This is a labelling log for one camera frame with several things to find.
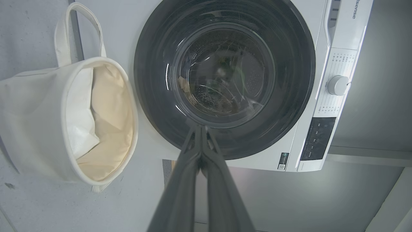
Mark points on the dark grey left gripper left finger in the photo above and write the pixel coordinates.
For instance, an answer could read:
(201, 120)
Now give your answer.
(180, 193)

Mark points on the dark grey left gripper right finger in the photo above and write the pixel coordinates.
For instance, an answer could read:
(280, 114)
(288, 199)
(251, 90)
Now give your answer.
(222, 199)

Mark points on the black round washing machine door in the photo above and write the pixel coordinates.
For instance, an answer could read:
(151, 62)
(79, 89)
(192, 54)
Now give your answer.
(154, 80)

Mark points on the black washing machine control panel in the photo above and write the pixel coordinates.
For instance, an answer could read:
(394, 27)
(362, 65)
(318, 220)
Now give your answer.
(317, 138)

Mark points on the silver washing machine dial knob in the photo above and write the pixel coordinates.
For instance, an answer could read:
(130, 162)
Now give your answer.
(338, 85)

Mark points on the cream canvas laundry basket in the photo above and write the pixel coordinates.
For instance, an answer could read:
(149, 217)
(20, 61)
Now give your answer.
(32, 122)

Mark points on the white front-load washing machine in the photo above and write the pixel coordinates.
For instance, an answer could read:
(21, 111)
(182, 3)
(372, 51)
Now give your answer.
(122, 29)

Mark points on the small black QR sticker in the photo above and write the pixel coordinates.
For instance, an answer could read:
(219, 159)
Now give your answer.
(283, 161)

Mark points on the white liner sheet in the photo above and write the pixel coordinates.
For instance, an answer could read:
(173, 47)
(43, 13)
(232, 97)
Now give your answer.
(80, 122)

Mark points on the white detergent drawer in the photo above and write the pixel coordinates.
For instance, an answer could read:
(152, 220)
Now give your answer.
(349, 29)

